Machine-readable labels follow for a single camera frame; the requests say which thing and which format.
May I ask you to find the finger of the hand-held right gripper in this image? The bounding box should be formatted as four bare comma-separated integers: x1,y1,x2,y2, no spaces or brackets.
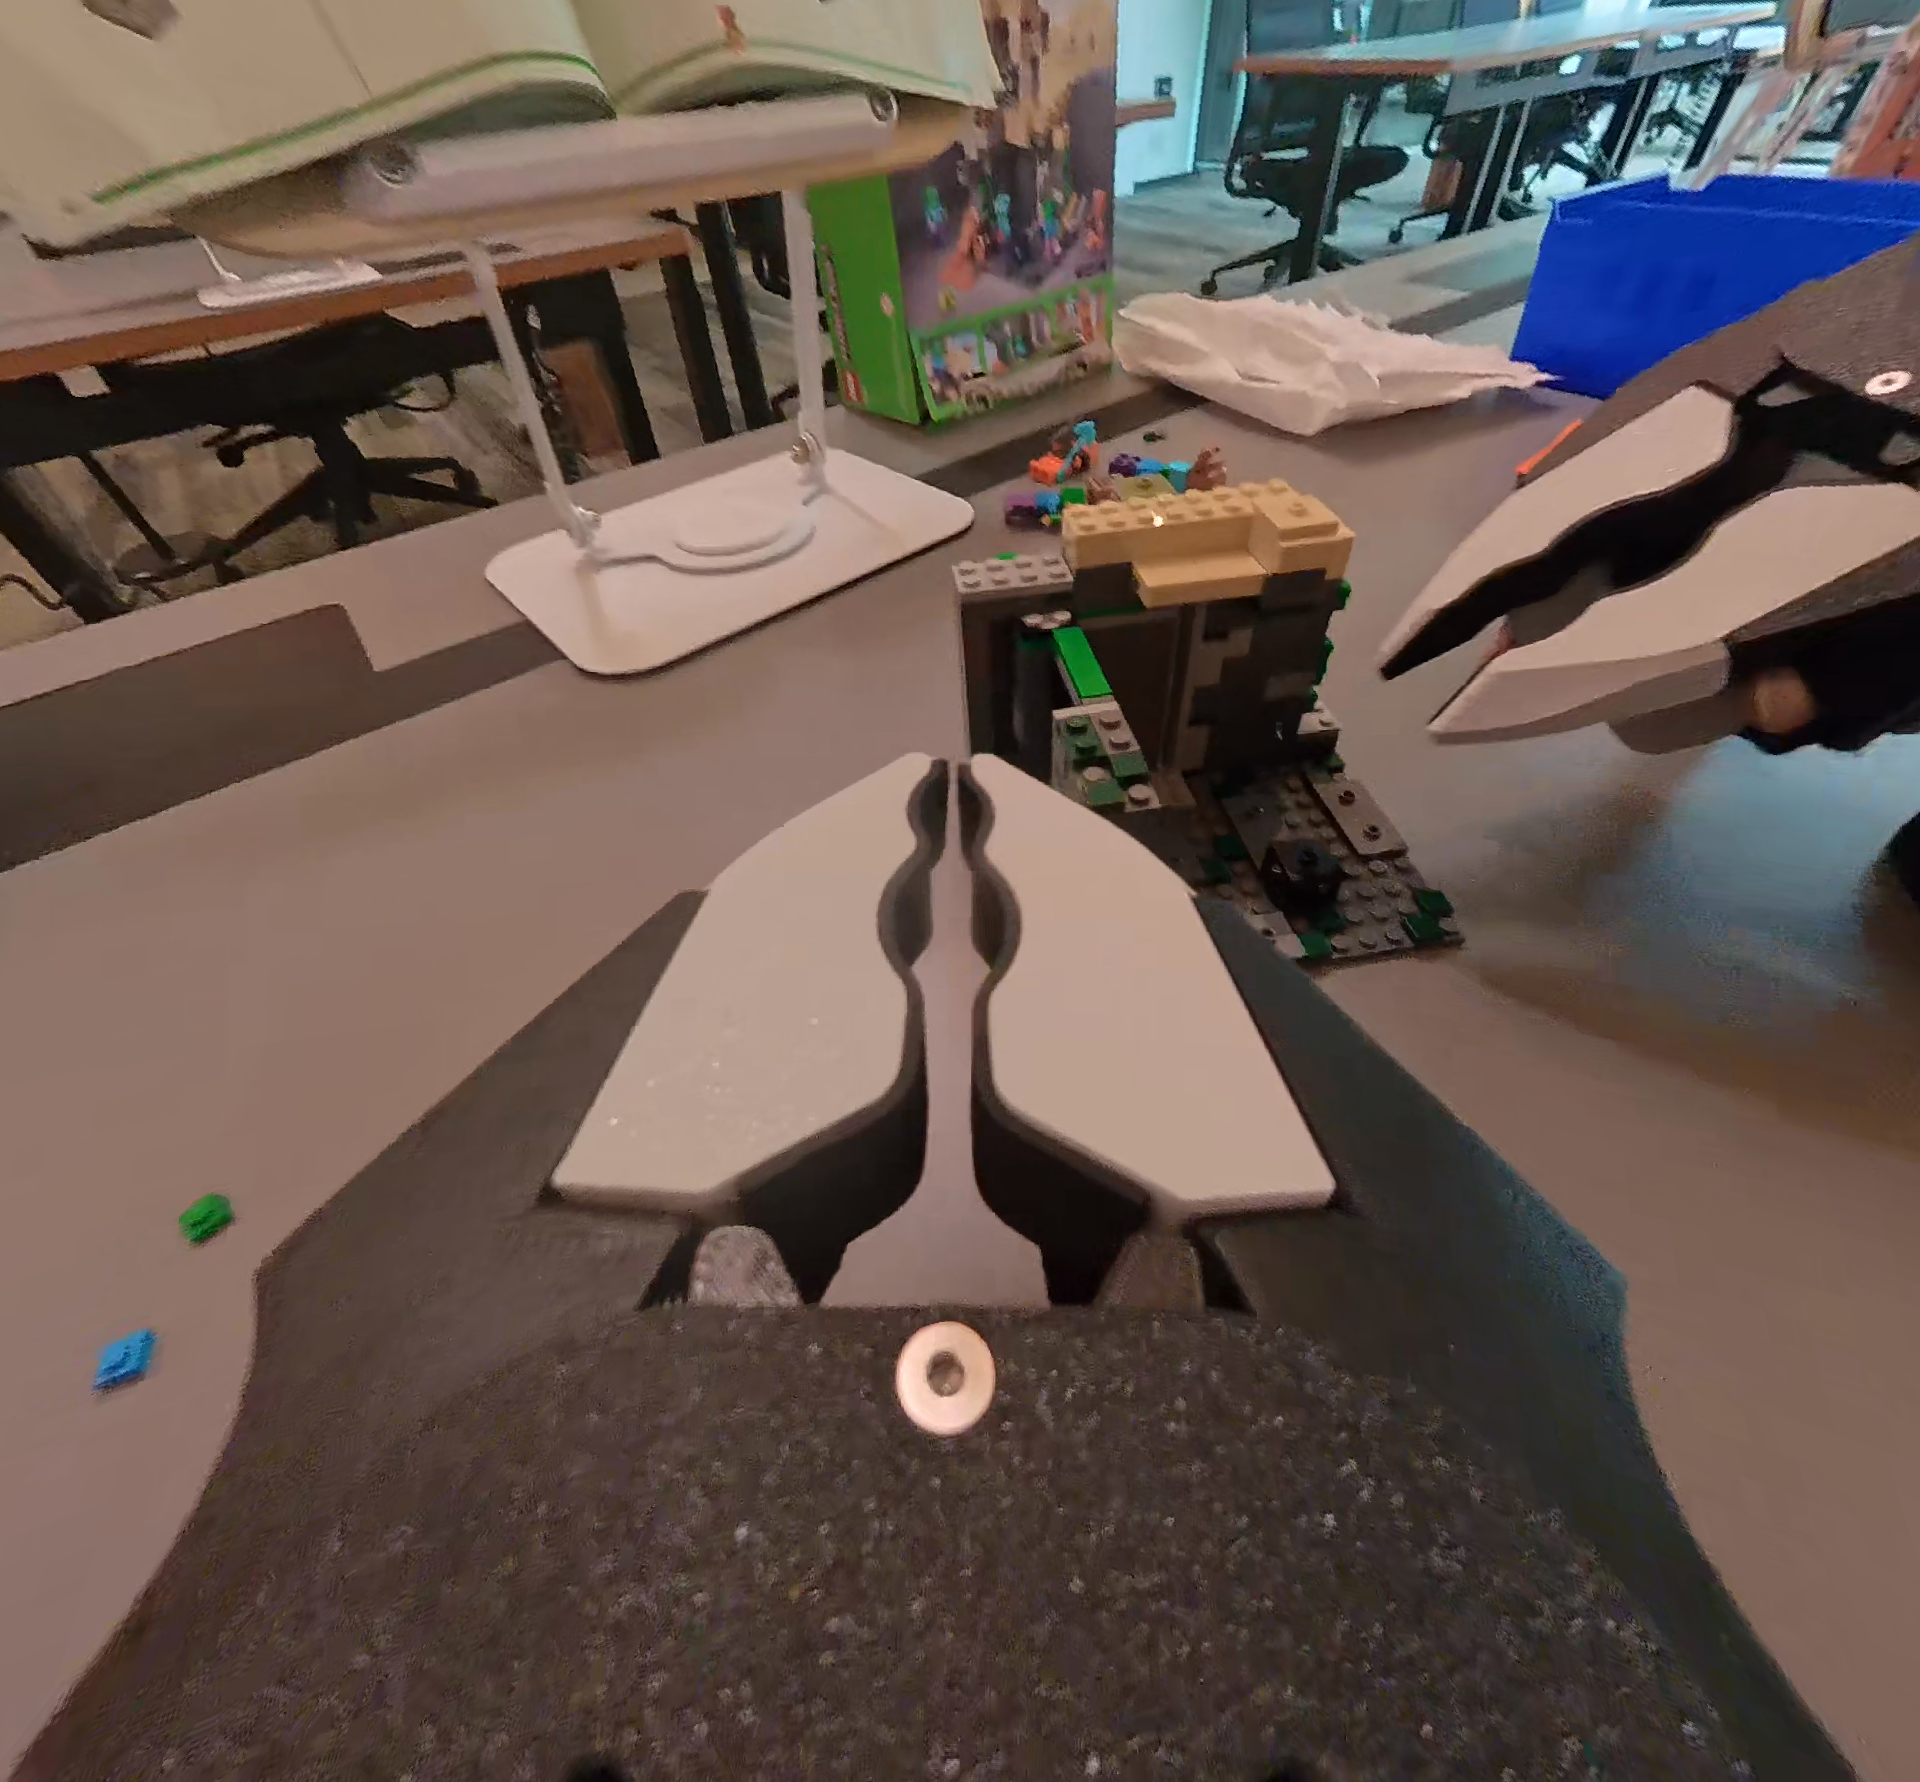
1377,378,1746,681
1424,479,1920,744

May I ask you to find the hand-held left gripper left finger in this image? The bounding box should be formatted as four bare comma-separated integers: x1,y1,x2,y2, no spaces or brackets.
546,750,955,1212

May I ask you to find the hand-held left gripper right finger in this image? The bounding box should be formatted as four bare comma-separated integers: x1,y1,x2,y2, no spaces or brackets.
957,750,1341,1217

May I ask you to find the brick building model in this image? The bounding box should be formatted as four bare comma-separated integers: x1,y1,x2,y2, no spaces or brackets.
952,479,1464,966

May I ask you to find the brown top office desk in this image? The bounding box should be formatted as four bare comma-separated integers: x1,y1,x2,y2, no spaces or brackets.
0,221,708,463

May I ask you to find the blue plastic bin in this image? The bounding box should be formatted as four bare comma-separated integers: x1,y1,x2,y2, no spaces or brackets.
1506,171,1920,401

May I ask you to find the crumpled white paper bag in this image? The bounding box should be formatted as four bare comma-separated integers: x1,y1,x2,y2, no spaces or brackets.
1113,287,1555,438

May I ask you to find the long wooden office table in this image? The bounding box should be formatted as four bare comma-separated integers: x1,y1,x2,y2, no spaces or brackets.
1237,3,1789,283

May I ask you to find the black office chair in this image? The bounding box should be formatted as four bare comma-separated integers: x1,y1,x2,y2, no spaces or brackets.
1222,0,1412,291
1386,0,1592,246
83,311,498,584

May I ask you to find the pile of small brick figures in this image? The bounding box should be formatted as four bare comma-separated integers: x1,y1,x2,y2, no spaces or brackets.
1002,419,1240,531

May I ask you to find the toy brick set box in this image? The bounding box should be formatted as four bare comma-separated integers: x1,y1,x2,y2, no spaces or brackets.
807,0,1124,432

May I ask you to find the small white book stand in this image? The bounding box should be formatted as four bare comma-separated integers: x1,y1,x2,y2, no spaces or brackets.
194,235,385,311

